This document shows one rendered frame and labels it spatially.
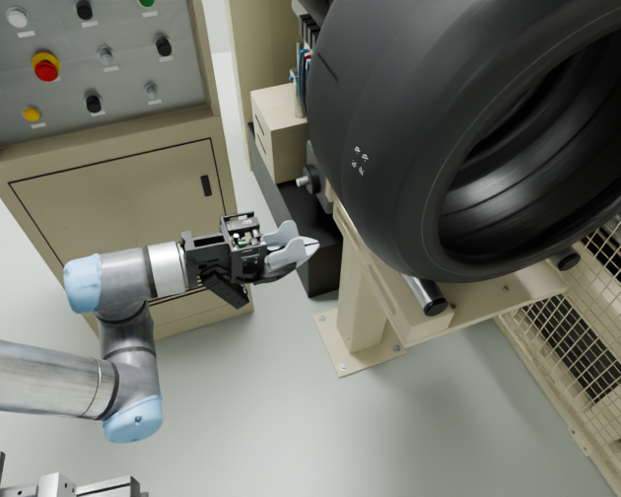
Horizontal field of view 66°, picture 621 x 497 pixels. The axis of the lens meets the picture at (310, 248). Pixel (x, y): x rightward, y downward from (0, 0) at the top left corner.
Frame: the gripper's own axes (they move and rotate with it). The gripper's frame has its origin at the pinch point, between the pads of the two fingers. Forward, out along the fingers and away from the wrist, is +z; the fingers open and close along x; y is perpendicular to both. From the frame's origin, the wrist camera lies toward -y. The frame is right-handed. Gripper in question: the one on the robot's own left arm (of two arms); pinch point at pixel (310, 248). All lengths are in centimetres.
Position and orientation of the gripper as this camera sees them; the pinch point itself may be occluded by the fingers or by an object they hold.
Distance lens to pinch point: 77.5
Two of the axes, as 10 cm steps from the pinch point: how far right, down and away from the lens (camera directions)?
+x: -3.5, -7.3, 5.9
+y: 1.1, -6.6, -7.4
